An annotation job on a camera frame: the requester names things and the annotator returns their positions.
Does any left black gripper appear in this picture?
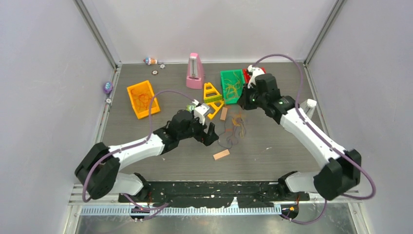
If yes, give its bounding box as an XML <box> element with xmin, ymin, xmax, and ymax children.
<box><xmin>178</xmin><ymin>114</ymin><xmax>218</xmax><ymax>146</ymax></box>

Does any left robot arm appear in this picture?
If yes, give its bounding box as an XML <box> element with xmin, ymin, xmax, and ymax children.
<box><xmin>75</xmin><ymin>110</ymin><xmax>219</xmax><ymax>202</ymax></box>

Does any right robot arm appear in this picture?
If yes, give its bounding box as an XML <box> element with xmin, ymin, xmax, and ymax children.
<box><xmin>237</xmin><ymin>74</ymin><xmax>361</xmax><ymax>201</ymax></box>

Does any green owl toy block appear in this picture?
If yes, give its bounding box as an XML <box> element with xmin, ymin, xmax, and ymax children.
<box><xmin>186</xmin><ymin>104</ymin><xmax>196</xmax><ymax>112</ymax></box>

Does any red plastic bin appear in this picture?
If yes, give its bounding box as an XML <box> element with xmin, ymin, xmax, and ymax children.
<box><xmin>242</xmin><ymin>68</ymin><xmax>266</xmax><ymax>84</ymax></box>

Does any flat yellow triangle block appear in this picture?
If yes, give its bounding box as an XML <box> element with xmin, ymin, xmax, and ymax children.
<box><xmin>207</xmin><ymin>100</ymin><xmax>224</xmax><ymax>120</ymax></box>

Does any green plastic bin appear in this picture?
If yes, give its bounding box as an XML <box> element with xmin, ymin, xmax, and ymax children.
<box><xmin>220</xmin><ymin>69</ymin><xmax>245</xmax><ymax>105</ymax></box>

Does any small wooden block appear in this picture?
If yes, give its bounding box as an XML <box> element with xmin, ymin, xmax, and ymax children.
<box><xmin>220</xmin><ymin>107</ymin><xmax>228</xmax><ymax>121</ymax></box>

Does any upright yellow triangle block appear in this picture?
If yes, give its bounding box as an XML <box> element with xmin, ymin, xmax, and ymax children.
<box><xmin>203</xmin><ymin>82</ymin><xmax>223</xmax><ymax>103</ymax></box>

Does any white metronome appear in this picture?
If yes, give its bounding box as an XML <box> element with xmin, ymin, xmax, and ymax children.
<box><xmin>300</xmin><ymin>99</ymin><xmax>317</xmax><ymax>119</ymax></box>

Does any wooden block near centre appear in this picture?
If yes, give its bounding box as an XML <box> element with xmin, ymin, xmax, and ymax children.
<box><xmin>213</xmin><ymin>149</ymin><xmax>230</xmax><ymax>160</ymax></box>

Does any pink metronome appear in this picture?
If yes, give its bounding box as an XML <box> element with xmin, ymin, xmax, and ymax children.
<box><xmin>186</xmin><ymin>53</ymin><xmax>205</xmax><ymax>90</ymax></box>

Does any yellow plastic bin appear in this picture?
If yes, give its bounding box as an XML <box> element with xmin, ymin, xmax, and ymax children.
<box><xmin>127</xmin><ymin>80</ymin><xmax>155</xmax><ymax>119</ymax></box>

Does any small clown figurine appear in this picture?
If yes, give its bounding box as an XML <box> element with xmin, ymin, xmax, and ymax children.
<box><xmin>143</xmin><ymin>57</ymin><xmax>158</xmax><ymax>65</ymax></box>

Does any purple egg toy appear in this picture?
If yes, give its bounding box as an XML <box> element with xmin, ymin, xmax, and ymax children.
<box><xmin>103</xmin><ymin>81</ymin><xmax>113</xmax><ymax>95</ymax></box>

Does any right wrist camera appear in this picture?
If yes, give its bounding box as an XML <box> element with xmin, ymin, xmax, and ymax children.
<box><xmin>247</xmin><ymin>65</ymin><xmax>265</xmax><ymax>89</ymax></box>

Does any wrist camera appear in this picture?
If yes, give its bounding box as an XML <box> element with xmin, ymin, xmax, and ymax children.
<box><xmin>192</xmin><ymin>99</ymin><xmax>210</xmax><ymax>125</ymax></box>
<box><xmin>247</xmin><ymin>65</ymin><xmax>265</xmax><ymax>89</ymax></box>

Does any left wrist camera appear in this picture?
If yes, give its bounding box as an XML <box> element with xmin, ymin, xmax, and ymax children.
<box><xmin>192</xmin><ymin>99</ymin><xmax>210</xmax><ymax>125</ymax></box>

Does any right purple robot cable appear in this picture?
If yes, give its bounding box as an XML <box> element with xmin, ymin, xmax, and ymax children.
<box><xmin>253</xmin><ymin>54</ymin><xmax>377</xmax><ymax>224</ymax></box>

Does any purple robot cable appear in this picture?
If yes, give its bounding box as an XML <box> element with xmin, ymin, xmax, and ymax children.
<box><xmin>253</xmin><ymin>54</ymin><xmax>377</xmax><ymax>224</ymax></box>
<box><xmin>82</xmin><ymin>90</ymin><xmax>197</xmax><ymax>222</ymax></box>

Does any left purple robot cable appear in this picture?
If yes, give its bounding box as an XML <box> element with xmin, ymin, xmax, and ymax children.
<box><xmin>82</xmin><ymin>90</ymin><xmax>197</xmax><ymax>222</ymax></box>

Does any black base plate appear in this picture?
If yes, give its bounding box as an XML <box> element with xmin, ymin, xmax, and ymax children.
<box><xmin>118</xmin><ymin>181</ymin><xmax>310</xmax><ymax>208</ymax></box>

